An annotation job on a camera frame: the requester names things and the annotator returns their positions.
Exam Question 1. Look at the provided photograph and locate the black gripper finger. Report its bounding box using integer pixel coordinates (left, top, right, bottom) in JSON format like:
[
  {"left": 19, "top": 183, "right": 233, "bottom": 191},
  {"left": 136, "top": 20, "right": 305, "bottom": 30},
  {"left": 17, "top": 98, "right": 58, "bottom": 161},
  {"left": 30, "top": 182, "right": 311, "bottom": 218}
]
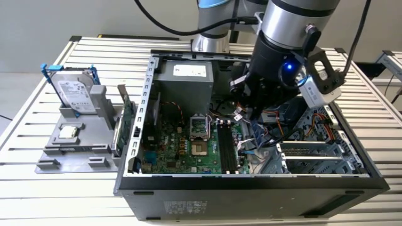
[
  {"left": 253, "top": 94, "right": 283, "bottom": 122},
  {"left": 228, "top": 75, "right": 256, "bottom": 122}
]

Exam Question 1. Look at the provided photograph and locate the black RAM slot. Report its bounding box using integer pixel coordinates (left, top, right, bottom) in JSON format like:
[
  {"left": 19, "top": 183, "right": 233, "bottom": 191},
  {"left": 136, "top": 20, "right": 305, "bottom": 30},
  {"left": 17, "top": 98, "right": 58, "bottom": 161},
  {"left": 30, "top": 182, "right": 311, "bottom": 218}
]
[
  {"left": 217, "top": 122, "right": 229, "bottom": 174},
  {"left": 224, "top": 122, "right": 237, "bottom": 173}
]

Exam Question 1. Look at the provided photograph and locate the grey optical drive cage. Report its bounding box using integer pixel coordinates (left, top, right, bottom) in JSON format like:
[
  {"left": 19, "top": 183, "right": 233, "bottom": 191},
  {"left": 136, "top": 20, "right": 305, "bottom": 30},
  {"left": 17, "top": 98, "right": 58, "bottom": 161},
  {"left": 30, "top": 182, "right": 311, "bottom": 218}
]
[{"left": 263, "top": 97, "right": 304, "bottom": 124}]

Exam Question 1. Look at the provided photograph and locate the black round fan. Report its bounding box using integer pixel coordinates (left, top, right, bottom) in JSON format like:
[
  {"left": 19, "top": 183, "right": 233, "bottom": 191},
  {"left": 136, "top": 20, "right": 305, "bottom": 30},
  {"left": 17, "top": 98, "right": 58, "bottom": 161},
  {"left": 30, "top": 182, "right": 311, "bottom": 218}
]
[{"left": 209, "top": 100, "right": 235, "bottom": 116}]

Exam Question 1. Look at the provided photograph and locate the grey power supply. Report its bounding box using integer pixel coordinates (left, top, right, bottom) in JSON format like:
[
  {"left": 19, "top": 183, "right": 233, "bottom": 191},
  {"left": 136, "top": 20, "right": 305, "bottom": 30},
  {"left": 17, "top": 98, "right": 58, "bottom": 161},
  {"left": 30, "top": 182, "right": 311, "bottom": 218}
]
[{"left": 152, "top": 60, "right": 214, "bottom": 118}]

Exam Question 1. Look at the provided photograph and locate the metal socket cover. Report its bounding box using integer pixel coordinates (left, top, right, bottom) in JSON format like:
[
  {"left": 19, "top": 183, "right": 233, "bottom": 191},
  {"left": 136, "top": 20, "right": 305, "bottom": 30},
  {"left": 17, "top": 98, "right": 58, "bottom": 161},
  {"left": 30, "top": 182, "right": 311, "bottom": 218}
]
[{"left": 189, "top": 113, "right": 210, "bottom": 141}]

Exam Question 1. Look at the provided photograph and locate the metal disk bay cage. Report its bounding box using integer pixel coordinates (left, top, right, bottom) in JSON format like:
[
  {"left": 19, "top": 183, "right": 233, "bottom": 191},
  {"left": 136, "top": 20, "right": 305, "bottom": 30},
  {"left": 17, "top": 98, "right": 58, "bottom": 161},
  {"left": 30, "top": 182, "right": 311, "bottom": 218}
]
[{"left": 275, "top": 140, "right": 367, "bottom": 175}]

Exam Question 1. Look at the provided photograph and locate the CPU socket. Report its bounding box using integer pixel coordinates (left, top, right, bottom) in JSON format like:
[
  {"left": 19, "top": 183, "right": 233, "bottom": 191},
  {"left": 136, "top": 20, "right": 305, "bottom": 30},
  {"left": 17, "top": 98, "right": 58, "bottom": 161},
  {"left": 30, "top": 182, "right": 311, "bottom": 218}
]
[{"left": 189, "top": 139, "right": 210, "bottom": 158}]

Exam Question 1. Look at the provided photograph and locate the green motherboard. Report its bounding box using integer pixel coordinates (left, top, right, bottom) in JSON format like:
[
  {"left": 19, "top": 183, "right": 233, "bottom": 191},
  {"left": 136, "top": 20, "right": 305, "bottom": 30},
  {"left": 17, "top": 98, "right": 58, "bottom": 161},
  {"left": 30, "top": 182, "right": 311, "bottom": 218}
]
[{"left": 140, "top": 101, "right": 252, "bottom": 175}]

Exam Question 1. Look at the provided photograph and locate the neighbouring slatted metal table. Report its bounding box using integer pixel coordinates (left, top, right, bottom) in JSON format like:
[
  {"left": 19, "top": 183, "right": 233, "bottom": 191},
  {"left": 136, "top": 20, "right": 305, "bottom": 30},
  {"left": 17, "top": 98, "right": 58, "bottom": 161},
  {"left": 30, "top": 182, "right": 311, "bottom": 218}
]
[{"left": 369, "top": 49, "right": 402, "bottom": 87}]

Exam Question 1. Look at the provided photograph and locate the graphics card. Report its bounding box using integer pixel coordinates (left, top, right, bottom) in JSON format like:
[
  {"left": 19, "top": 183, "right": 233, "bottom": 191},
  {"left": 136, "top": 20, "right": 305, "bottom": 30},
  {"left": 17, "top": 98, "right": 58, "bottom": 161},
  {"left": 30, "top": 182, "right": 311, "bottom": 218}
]
[{"left": 112, "top": 84, "right": 137, "bottom": 158}]

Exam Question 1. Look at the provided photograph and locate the black PC case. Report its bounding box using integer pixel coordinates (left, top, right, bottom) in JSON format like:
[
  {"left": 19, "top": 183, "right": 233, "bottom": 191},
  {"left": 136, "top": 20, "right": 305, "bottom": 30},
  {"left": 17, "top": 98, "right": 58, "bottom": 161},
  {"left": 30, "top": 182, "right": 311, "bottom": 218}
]
[{"left": 112, "top": 48, "right": 391, "bottom": 221}]

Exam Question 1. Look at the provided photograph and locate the grey parts rack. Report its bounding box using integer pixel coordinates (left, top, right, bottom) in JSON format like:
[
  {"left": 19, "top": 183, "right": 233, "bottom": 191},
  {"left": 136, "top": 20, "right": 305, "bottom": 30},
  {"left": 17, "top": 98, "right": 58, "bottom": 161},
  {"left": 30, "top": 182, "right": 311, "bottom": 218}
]
[{"left": 33, "top": 86, "right": 126, "bottom": 175}]

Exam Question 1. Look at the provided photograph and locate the hard disk in blue carrier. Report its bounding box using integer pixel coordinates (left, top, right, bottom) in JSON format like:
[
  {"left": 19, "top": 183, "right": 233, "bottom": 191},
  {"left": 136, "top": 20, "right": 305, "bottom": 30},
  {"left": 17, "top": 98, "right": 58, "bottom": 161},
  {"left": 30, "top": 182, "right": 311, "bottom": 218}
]
[{"left": 40, "top": 64, "right": 101, "bottom": 116}]

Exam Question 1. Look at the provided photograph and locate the silver CPU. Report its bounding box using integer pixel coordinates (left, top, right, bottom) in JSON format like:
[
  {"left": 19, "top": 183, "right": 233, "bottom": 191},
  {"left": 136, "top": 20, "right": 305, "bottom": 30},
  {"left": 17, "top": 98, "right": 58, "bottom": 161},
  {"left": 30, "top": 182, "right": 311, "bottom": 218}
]
[{"left": 57, "top": 127, "right": 78, "bottom": 139}]

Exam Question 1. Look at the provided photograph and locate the grey wire bundle with labels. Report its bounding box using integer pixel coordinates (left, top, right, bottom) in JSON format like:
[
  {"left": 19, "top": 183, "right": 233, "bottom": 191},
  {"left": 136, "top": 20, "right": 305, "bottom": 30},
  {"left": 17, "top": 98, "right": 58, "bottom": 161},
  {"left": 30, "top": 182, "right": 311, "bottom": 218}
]
[{"left": 231, "top": 107, "right": 252, "bottom": 129}]

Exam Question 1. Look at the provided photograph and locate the single orange wire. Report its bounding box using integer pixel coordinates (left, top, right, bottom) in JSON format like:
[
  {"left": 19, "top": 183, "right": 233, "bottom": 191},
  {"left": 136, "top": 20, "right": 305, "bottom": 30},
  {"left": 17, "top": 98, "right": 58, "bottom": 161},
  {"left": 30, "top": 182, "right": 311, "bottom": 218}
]
[{"left": 275, "top": 112, "right": 285, "bottom": 137}]

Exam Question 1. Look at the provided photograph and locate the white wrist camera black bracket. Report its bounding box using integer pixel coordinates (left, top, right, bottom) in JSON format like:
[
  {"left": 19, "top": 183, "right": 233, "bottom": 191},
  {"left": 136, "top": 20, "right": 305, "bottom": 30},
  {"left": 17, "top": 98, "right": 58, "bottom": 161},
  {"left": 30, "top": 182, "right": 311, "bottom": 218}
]
[{"left": 296, "top": 48, "right": 347, "bottom": 110}]

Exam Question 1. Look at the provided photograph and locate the orange red wire bundle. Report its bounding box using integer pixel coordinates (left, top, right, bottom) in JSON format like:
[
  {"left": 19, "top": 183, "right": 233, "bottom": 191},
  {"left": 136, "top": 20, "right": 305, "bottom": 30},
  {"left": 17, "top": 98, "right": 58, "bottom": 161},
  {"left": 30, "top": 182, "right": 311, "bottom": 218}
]
[{"left": 308, "top": 113, "right": 336, "bottom": 145}]

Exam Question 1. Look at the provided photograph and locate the black cable bundle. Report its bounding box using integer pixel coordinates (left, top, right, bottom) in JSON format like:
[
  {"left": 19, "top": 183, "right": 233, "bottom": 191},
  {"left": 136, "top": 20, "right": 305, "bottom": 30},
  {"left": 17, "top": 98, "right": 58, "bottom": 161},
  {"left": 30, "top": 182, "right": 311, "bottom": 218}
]
[{"left": 264, "top": 128, "right": 304, "bottom": 150}]

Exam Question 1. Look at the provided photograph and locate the red black twisted wire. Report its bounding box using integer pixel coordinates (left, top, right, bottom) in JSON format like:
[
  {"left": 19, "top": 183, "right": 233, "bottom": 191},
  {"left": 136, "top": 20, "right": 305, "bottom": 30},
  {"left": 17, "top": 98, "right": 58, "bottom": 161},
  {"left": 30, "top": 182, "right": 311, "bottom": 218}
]
[{"left": 160, "top": 101, "right": 186, "bottom": 125}]

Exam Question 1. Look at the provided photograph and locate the black camera cable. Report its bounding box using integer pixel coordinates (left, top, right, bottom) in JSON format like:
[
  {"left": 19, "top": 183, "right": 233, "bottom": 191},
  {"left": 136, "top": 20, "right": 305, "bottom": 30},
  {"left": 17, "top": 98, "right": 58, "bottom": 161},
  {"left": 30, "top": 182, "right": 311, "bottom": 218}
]
[
  {"left": 340, "top": 0, "right": 372, "bottom": 77},
  {"left": 133, "top": 0, "right": 261, "bottom": 36}
]

